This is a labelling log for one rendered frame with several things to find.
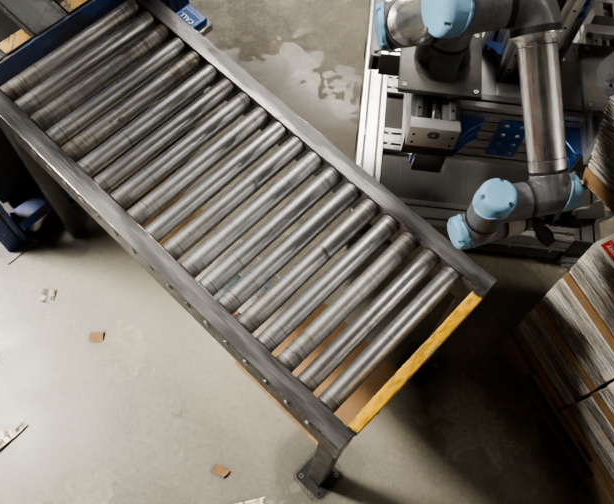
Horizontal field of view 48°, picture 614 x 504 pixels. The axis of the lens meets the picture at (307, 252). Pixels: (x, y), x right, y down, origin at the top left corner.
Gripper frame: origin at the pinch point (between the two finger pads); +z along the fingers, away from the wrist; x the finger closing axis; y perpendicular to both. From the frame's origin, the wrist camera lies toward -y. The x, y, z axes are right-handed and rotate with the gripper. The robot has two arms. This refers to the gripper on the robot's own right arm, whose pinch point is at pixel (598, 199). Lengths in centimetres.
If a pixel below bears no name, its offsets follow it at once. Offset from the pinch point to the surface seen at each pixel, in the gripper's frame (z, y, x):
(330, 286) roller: -60, -15, 11
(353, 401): -51, -94, 26
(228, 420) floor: -93, -92, 33
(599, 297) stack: 5.4, -31.5, -4.0
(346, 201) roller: -49, -8, 30
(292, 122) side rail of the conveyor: -55, 2, 53
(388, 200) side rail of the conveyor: -39.1, -8.7, 26.5
